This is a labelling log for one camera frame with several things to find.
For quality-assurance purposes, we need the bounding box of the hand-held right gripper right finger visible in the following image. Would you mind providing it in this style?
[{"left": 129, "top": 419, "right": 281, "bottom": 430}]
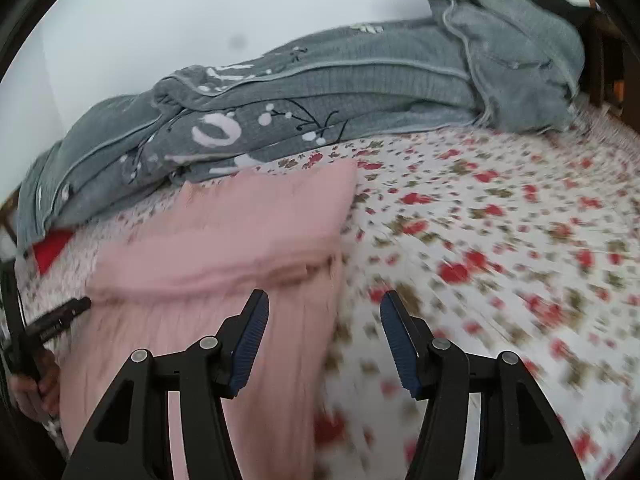
[{"left": 379, "top": 290, "right": 586, "bottom": 480}]

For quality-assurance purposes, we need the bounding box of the person's left hand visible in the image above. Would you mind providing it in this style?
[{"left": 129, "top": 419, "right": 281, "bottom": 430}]
[{"left": 9, "top": 347, "right": 65, "bottom": 423}]

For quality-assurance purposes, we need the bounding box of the grey printed quilt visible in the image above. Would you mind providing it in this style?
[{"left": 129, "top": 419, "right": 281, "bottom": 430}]
[{"left": 15, "top": 0, "right": 588, "bottom": 251}]

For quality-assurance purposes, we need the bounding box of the red cloth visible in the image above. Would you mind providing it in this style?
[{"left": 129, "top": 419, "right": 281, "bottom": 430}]
[{"left": 31, "top": 227, "right": 77, "bottom": 277}]

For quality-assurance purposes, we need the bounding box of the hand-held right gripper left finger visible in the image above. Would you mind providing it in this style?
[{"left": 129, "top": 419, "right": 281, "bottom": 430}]
[{"left": 62, "top": 289, "right": 271, "bottom": 480}]

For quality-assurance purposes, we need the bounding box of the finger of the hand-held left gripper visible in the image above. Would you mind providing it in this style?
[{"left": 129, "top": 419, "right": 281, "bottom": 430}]
[{"left": 25, "top": 296, "right": 94, "bottom": 347}]

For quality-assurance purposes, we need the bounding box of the floral bed sheet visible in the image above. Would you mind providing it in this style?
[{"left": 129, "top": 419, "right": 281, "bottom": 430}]
[{"left": 12, "top": 110, "right": 640, "bottom": 480}]

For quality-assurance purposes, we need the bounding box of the pink ribbed knit sweater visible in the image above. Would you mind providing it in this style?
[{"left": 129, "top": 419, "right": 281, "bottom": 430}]
[{"left": 57, "top": 160, "right": 359, "bottom": 480}]

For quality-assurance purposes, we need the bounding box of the dark cloth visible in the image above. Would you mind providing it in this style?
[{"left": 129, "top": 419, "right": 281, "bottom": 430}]
[{"left": 526, "top": 0, "right": 597, "bottom": 30}]

